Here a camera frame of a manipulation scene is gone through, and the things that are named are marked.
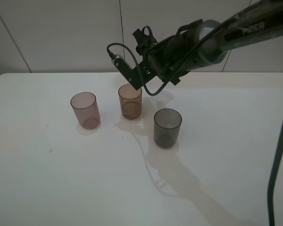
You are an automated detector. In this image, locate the translucent purple plastic cup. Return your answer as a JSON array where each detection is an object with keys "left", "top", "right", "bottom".
[{"left": 70, "top": 92, "right": 100, "bottom": 130}]

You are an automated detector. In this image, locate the translucent grey plastic cup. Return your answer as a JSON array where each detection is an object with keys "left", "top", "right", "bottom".
[{"left": 154, "top": 108, "right": 182, "bottom": 149}]

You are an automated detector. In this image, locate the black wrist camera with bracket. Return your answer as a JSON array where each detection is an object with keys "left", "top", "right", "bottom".
[{"left": 112, "top": 54, "right": 157, "bottom": 90}]

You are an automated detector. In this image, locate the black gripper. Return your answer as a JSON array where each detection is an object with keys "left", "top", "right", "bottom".
[{"left": 133, "top": 23, "right": 204, "bottom": 85}]

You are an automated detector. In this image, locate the black camera cable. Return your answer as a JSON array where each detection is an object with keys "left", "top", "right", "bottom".
[{"left": 106, "top": 42, "right": 175, "bottom": 97}]

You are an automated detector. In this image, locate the translucent brown plastic cup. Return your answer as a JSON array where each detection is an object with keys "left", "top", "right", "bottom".
[{"left": 118, "top": 84, "right": 142, "bottom": 120}]

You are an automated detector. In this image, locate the dark cable at right edge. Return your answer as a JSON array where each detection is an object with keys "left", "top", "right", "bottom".
[{"left": 266, "top": 87, "right": 283, "bottom": 226}]

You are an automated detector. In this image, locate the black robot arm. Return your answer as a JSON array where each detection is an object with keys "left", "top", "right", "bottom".
[{"left": 129, "top": 0, "right": 283, "bottom": 89}]

